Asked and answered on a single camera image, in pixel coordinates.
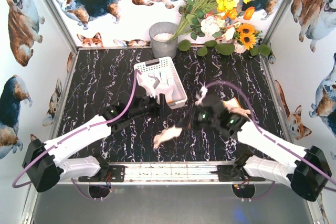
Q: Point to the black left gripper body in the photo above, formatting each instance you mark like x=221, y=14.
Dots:
x=160, y=104

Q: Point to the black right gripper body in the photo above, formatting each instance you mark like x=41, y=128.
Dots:
x=189, y=121

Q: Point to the blue dotted glove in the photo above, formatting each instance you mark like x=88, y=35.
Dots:
x=161, y=83

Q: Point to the white perforated storage basket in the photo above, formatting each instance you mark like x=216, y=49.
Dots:
x=162, y=64

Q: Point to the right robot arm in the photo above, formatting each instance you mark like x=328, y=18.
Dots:
x=305, y=171

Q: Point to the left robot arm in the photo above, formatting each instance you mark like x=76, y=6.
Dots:
x=47, y=163

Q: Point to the grey metal bucket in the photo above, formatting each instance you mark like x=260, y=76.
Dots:
x=162, y=41

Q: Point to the artificial flower bouquet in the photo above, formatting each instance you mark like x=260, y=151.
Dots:
x=225, y=23

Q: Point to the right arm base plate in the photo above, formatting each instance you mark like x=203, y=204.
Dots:
x=230, y=173

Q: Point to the aluminium front rail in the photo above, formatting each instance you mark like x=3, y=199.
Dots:
x=196, y=172

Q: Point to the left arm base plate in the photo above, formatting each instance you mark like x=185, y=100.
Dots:
x=114, y=173

